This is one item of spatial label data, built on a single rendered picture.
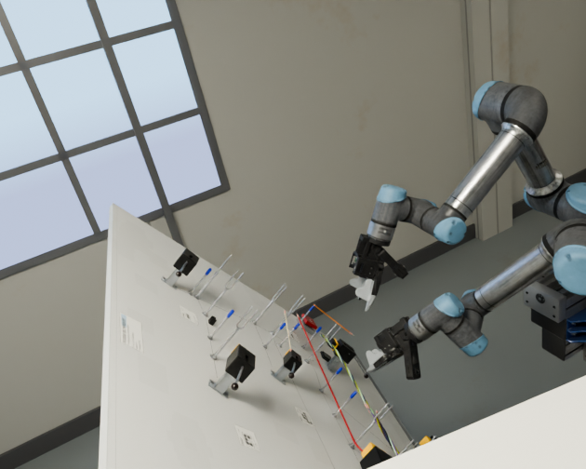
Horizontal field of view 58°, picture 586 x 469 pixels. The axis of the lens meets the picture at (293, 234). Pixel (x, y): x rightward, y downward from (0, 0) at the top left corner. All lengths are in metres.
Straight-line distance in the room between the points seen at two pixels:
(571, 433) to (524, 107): 1.17
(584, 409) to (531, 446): 0.06
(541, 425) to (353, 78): 2.95
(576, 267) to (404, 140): 2.38
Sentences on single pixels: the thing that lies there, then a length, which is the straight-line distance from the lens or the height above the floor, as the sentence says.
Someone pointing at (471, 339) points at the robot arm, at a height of 1.17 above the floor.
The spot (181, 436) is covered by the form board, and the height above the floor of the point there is 1.59.
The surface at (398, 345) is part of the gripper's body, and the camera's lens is 1.62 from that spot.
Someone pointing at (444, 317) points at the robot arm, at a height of 1.24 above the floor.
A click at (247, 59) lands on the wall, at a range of 2.99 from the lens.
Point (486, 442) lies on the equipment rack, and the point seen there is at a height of 1.85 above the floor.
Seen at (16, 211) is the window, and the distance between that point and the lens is 2.89.
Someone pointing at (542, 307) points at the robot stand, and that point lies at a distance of 1.88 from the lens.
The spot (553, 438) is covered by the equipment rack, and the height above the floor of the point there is 1.85.
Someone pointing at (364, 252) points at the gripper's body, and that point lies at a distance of 1.53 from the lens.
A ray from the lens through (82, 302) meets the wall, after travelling 3.12.
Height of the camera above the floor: 2.21
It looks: 28 degrees down
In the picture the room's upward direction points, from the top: 14 degrees counter-clockwise
